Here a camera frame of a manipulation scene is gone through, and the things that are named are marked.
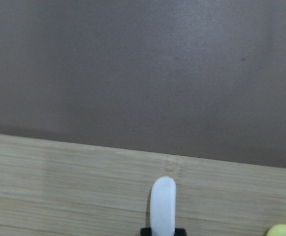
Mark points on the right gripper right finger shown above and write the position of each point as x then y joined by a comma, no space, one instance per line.
180,232

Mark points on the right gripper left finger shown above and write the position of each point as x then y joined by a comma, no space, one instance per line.
146,231

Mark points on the white ceramic spoon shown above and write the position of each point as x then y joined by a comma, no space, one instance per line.
163,207

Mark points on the yellow plastic knife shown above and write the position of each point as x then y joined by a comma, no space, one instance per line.
277,230

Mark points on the bamboo cutting board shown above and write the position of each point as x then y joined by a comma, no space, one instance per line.
50,188

